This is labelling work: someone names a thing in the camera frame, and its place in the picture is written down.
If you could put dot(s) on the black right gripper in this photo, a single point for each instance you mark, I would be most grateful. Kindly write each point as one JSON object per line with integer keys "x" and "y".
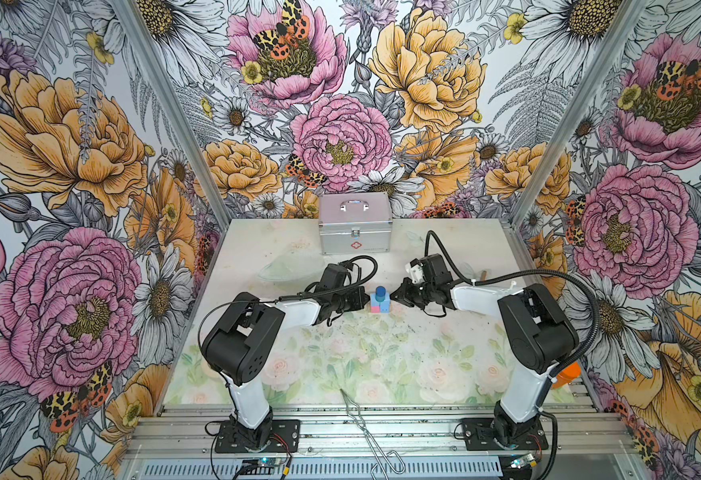
{"x": 402, "y": 293}

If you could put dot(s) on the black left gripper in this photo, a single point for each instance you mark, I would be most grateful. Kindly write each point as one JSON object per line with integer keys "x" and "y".
{"x": 359, "y": 304}

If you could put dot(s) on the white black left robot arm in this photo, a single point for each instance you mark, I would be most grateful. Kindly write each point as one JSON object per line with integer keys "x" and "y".
{"x": 239, "y": 344}

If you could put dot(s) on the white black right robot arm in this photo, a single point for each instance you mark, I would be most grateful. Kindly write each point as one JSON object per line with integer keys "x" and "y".
{"x": 541, "y": 337}

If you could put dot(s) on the clear plastic bowl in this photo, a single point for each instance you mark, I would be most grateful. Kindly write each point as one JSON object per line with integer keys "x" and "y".
{"x": 293, "y": 270}

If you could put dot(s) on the silver aluminium case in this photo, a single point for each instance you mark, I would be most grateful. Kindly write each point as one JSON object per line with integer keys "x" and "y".
{"x": 359, "y": 222}

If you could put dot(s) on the orange plastic bottle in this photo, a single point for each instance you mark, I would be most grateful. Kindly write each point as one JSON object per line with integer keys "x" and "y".
{"x": 570, "y": 373}

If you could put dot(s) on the left green circuit board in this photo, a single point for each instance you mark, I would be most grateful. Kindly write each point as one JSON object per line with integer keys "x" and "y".
{"x": 264, "y": 465}

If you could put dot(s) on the green circuit board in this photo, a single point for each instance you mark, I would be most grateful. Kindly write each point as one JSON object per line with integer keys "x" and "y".
{"x": 524, "y": 461}
{"x": 264, "y": 465}

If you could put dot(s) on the right green circuit board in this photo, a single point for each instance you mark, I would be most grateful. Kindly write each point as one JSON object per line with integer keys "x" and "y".
{"x": 524, "y": 461}

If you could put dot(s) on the metal wire tongs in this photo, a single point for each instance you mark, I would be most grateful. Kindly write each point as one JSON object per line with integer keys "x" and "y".
{"x": 384, "y": 462}

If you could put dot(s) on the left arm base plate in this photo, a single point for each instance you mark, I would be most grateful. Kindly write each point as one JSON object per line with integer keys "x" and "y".
{"x": 284, "y": 435}

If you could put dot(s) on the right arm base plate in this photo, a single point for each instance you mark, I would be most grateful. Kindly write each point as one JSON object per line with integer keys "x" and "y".
{"x": 499, "y": 434}

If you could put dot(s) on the aluminium rail frame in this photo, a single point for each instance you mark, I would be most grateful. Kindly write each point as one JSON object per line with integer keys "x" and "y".
{"x": 183, "y": 432}

